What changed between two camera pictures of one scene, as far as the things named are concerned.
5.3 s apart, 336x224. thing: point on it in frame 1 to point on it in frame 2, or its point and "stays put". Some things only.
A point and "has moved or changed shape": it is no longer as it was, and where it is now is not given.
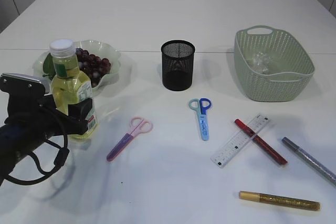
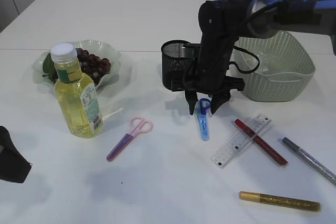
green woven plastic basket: [272, 65] stays put
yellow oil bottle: [69, 84] has moved or changed shape
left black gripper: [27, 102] to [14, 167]
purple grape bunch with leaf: [92, 66] stays put
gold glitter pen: [280, 201] stays put
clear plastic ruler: [228, 151] stays put
